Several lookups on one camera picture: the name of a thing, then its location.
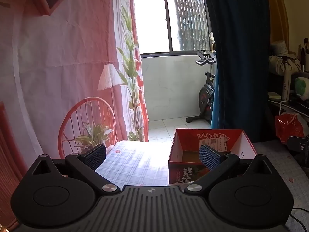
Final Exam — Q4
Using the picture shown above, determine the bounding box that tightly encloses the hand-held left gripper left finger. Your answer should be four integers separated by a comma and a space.
26, 144, 120, 195

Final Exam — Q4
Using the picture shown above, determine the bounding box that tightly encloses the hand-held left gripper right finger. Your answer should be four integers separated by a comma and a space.
186, 144, 278, 195

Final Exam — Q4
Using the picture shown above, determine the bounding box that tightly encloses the red cardboard box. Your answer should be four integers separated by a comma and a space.
168, 129, 257, 185

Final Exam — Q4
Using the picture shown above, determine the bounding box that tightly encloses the red plastic bag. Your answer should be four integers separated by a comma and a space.
275, 112, 305, 143

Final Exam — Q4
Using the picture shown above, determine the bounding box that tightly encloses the white spray bottle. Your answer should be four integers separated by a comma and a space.
282, 71, 292, 101

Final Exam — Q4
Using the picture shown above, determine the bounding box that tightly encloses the green white plush toy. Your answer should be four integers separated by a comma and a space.
294, 77, 309, 101

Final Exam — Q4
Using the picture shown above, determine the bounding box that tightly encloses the black exercise bike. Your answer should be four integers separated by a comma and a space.
185, 49, 218, 124

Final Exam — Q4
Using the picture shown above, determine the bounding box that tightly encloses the beige cloth bag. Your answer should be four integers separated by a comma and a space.
269, 54, 301, 75

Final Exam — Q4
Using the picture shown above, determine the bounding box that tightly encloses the bunch of makeup brushes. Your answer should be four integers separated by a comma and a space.
298, 37, 309, 64

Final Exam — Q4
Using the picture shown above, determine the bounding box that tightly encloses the rolled printed paper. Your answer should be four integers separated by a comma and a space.
270, 42, 288, 56

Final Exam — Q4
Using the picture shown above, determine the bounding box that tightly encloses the dark blue curtain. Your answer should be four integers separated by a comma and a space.
201, 0, 272, 142

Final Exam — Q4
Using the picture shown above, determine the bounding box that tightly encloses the white round lamp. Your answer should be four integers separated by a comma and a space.
209, 31, 216, 52

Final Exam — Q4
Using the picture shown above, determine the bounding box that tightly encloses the pink printed curtain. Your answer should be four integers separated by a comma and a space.
0, 0, 149, 230

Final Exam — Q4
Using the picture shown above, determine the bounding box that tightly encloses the yellow curtain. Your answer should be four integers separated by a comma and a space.
264, 0, 290, 44

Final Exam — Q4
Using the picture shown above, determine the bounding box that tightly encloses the window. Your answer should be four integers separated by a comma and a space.
133, 0, 210, 55

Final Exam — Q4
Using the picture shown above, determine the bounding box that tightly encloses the white wire rack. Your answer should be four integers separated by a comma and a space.
279, 100, 309, 116

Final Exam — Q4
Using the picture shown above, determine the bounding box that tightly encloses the black cable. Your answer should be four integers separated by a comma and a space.
288, 206, 309, 232

